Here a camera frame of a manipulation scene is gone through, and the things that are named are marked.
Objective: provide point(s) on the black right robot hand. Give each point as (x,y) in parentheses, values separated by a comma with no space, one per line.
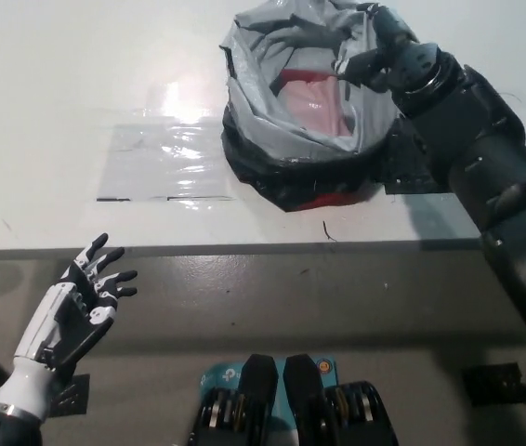
(411,65)

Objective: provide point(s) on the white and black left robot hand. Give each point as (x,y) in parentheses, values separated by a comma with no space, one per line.
(49,330)

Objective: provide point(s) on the grey and black plastic bag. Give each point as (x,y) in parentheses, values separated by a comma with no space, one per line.
(263,121)

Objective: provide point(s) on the red item inside bag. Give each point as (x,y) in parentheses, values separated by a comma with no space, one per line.
(305,75)

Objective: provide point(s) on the black tape square marker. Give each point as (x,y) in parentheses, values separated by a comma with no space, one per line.
(407,179)

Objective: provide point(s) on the short black tape strip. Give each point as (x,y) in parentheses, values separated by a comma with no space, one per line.
(114,199)

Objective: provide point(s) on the teal box with logo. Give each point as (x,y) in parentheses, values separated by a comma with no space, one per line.
(221,374)

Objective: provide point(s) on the small dark thread scrap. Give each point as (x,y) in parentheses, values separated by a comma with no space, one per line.
(327,231)

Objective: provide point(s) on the long black tape strip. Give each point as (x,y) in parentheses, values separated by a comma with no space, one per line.
(198,198)

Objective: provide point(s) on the clear plastic sheet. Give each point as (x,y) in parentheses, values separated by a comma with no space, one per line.
(161,158)

